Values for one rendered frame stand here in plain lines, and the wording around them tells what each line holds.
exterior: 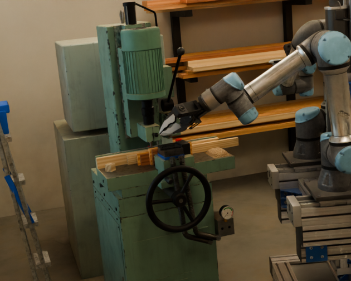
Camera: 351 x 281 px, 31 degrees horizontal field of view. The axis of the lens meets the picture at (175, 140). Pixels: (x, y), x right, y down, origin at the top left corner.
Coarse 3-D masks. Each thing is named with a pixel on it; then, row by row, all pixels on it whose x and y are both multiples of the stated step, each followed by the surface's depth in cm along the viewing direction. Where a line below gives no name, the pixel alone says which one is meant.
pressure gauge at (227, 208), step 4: (220, 208) 283; (224, 208) 281; (228, 208) 282; (220, 212) 282; (224, 212) 282; (228, 212) 282; (232, 212) 283; (224, 216) 282; (228, 216) 283; (224, 220) 285
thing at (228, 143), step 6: (228, 138) 301; (234, 138) 300; (192, 144) 295; (198, 144) 295; (204, 144) 296; (210, 144) 297; (216, 144) 298; (222, 144) 299; (228, 144) 300; (234, 144) 301; (192, 150) 294; (198, 150) 295; (204, 150) 296; (126, 156) 285; (132, 156) 285; (132, 162) 285
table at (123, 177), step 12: (204, 156) 288; (228, 156) 285; (96, 168) 285; (120, 168) 280; (132, 168) 279; (144, 168) 277; (156, 168) 275; (204, 168) 281; (216, 168) 283; (228, 168) 285; (108, 180) 267; (120, 180) 269; (132, 180) 270; (144, 180) 272; (180, 180) 268; (192, 180) 270
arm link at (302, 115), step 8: (296, 112) 300; (304, 112) 296; (312, 112) 294; (320, 112) 298; (296, 120) 299; (304, 120) 295; (312, 120) 294; (320, 120) 296; (296, 128) 300; (304, 128) 296; (312, 128) 295; (320, 128) 297; (296, 136) 301; (304, 136) 297; (312, 136) 296
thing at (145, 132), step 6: (138, 126) 291; (144, 126) 283; (150, 126) 282; (156, 126) 282; (138, 132) 292; (144, 132) 282; (150, 132) 281; (156, 132) 282; (144, 138) 284; (150, 138) 282; (156, 138) 283
